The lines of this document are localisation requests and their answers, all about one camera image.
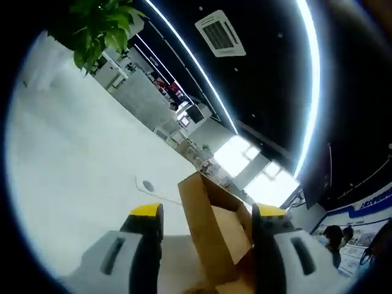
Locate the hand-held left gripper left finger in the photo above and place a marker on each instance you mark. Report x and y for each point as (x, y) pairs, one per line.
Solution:
(128, 254)

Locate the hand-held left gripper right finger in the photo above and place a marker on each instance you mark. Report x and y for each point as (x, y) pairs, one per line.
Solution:
(284, 260)

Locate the brown cardboard shoe box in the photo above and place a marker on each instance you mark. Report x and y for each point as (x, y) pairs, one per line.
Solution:
(214, 232)

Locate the dark hanging display screen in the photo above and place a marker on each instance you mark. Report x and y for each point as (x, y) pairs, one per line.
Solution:
(317, 180)

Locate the small black monitor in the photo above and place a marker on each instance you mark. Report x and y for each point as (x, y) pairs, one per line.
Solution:
(196, 113)

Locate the ceiling light strip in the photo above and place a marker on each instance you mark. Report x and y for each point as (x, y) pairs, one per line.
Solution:
(190, 55)
(314, 76)

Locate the green potted plant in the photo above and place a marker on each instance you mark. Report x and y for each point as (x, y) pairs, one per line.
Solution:
(98, 27)

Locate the ceiling air conditioner unit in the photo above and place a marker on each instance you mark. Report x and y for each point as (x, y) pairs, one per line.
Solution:
(220, 33)

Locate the blue wall poster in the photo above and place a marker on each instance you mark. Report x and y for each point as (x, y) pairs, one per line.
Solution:
(352, 220)

